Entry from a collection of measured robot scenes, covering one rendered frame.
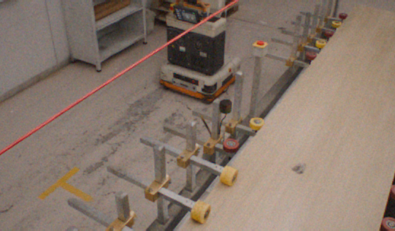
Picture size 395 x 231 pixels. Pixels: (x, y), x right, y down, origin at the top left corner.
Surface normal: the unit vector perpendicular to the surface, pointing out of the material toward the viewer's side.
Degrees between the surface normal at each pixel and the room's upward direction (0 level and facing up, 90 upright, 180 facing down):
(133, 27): 90
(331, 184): 0
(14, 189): 0
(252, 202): 0
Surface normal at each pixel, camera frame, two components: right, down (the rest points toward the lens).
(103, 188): 0.01, -0.82
